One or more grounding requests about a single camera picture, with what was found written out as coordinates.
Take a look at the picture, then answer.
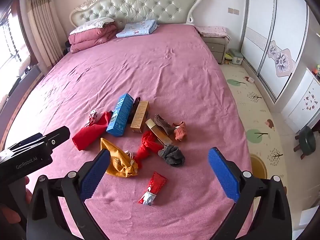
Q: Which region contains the green round stool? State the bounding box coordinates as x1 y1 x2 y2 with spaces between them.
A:
294 126 317 159

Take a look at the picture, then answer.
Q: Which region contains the brown knitted sock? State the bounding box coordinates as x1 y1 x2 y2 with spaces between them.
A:
154 114 175 135

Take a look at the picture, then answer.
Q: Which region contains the grey knitted sock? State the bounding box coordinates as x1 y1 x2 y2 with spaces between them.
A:
158 145 186 167

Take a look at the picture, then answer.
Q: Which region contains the red flat cloth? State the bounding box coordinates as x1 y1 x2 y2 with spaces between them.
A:
72 111 113 151

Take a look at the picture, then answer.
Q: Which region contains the narrow gold cardboard box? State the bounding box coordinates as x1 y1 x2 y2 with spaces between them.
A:
145 119 173 147

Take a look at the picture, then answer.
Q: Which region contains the dark side bench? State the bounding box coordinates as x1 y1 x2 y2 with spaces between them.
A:
0 64 42 120

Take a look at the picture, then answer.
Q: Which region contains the yellow cloth bag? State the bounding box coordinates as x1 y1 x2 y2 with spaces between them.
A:
100 137 139 178

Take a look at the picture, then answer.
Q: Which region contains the person's left hand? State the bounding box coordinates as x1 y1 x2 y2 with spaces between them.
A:
0 175 33 224

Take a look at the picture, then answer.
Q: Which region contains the blue cardboard box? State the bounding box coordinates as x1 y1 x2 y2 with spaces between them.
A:
106 93 135 137

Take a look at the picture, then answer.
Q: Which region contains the white patterned pillow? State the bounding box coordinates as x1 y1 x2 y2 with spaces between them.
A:
69 17 115 35

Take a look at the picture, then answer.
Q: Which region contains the light blue folded blanket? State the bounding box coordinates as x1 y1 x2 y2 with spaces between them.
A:
116 19 158 38

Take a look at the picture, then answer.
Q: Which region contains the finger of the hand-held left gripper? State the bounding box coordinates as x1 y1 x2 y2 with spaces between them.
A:
15 126 71 155

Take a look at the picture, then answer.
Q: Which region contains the tufted grey-green headboard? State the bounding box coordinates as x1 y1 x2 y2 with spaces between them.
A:
69 0 203 28

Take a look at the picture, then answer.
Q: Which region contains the pink floral cloth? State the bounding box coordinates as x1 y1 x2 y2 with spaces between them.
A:
195 26 232 42

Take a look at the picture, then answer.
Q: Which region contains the window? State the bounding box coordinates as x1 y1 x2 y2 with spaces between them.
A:
0 5 32 66

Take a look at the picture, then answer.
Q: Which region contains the long red snack packet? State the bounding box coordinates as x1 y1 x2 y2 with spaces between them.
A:
138 172 168 207

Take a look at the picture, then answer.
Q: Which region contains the crumpled red snack wrapper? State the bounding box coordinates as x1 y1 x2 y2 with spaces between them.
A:
86 110 98 127

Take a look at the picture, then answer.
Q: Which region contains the orange sock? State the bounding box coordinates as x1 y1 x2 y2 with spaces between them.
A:
172 121 188 142

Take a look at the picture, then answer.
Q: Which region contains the beige curtain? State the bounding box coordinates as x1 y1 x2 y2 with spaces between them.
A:
26 0 64 74

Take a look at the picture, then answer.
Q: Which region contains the red knotted cloth strip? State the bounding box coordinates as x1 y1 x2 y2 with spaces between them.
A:
134 131 163 169

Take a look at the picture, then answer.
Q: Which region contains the green white storage box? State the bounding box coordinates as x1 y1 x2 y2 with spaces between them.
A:
229 49 244 65

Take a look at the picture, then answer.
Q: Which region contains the white sliding-door wardrobe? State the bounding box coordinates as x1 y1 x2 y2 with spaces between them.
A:
241 0 309 103

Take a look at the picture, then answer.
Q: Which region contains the cream tree-print play mat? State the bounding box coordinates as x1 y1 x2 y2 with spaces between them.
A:
219 63 292 182

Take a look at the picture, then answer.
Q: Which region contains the pink folded quilt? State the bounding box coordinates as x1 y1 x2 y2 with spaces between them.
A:
68 25 118 54

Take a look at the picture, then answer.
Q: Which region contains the grey nightstand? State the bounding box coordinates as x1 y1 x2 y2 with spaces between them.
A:
201 36 232 64

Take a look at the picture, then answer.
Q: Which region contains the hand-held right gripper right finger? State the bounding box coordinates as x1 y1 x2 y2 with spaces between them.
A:
208 147 293 240

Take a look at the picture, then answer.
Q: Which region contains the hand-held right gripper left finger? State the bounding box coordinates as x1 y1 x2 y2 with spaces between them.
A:
26 149 111 240

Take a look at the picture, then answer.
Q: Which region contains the white low cabinet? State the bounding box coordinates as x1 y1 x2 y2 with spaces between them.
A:
281 67 320 133

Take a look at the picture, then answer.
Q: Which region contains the wide gold cardboard box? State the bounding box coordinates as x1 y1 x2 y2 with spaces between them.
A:
130 101 150 134

